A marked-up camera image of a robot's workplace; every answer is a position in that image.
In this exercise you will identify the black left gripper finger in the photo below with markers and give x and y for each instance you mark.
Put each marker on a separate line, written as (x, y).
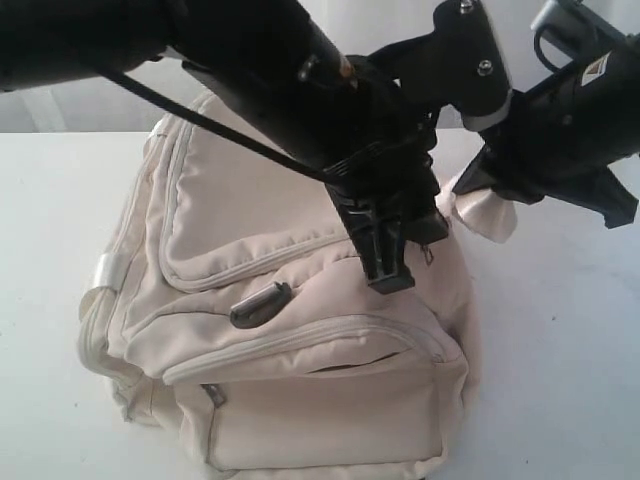
(374, 225)
(423, 224)

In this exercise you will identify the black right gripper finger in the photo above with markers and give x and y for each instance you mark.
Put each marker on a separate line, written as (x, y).
(481, 173)

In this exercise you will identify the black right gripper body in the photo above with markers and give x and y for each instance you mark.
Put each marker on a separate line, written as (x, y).
(560, 138)

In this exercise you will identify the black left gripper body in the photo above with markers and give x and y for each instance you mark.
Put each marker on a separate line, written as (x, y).
(348, 124)

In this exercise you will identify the cream fabric duffel bag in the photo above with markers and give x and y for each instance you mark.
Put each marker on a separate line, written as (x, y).
(230, 308)

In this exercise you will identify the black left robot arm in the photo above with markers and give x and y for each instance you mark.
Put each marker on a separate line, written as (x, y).
(234, 48)

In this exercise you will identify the white backdrop curtain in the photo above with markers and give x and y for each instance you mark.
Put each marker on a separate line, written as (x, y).
(356, 27)

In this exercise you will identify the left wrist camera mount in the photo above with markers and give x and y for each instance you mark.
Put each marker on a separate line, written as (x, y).
(459, 63)

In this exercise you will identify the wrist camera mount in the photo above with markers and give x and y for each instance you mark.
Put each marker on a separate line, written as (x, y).
(572, 28)
(459, 63)

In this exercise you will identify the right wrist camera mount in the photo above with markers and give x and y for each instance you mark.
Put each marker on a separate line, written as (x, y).
(572, 28)

